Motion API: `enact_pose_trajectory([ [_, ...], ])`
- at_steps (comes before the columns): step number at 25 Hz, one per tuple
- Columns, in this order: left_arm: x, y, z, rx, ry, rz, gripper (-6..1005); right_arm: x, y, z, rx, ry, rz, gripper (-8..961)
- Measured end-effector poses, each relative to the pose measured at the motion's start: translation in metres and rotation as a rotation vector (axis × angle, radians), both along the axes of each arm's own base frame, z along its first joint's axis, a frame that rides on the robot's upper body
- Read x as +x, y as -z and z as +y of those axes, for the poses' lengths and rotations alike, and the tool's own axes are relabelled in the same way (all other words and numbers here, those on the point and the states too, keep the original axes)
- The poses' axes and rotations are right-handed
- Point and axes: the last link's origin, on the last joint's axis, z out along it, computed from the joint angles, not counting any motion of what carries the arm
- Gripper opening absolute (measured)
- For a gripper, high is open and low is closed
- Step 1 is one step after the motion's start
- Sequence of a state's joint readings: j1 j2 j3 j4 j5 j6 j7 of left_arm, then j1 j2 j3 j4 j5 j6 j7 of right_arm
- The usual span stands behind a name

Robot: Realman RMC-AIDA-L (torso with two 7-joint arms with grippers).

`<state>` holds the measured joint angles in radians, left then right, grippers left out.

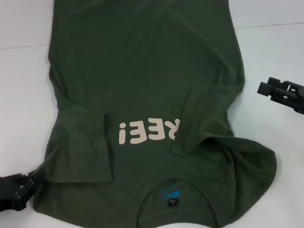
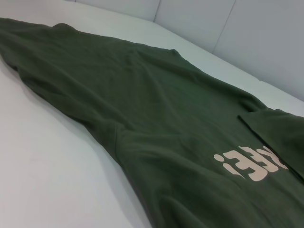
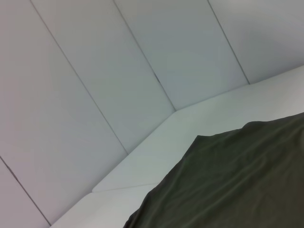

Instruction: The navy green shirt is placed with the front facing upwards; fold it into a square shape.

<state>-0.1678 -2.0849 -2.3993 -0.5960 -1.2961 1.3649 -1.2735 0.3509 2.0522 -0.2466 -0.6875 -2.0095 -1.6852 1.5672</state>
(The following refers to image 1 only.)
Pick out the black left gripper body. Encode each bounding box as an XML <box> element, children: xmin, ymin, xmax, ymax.
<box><xmin>0</xmin><ymin>177</ymin><xmax>24</xmax><ymax>211</ymax></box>

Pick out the dark green FREE t-shirt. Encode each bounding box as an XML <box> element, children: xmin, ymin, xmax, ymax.
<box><xmin>29</xmin><ymin>0</ymin><xmax>280</xmax><ymax>228</ymax></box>

